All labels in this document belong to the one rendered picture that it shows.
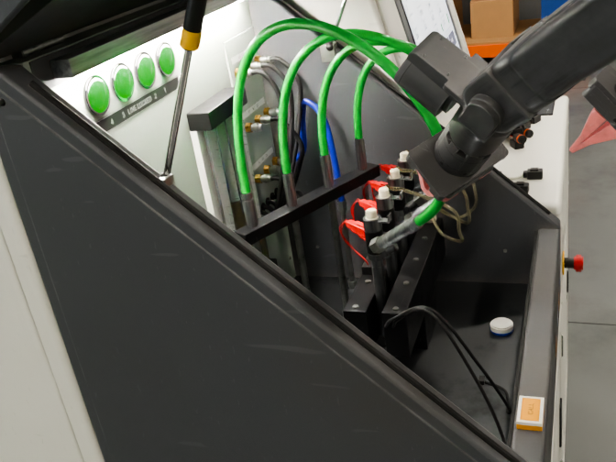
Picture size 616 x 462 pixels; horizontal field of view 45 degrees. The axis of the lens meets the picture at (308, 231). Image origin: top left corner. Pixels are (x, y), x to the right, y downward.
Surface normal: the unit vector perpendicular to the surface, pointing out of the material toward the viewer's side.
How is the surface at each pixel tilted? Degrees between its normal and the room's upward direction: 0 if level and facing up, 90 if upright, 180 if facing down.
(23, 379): 90
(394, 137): 90
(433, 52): 46
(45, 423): 90
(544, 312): 0
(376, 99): 90
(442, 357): 0
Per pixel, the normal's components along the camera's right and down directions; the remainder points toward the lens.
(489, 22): -0.33, 0.44
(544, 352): -0.14, -0.90
